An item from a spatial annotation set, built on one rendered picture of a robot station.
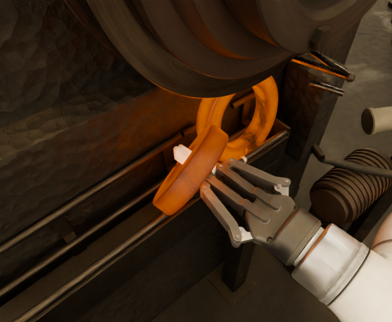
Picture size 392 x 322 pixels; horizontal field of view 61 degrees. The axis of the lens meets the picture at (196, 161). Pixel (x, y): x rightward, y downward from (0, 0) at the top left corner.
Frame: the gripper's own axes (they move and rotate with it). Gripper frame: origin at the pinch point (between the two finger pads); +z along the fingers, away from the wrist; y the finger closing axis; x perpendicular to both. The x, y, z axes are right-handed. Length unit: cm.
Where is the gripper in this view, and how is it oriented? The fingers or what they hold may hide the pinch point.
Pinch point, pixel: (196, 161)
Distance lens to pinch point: 52.4
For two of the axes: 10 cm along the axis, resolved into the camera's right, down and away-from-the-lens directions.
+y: 6.8, -6.1, 4.1
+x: -0.1, -5.6, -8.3
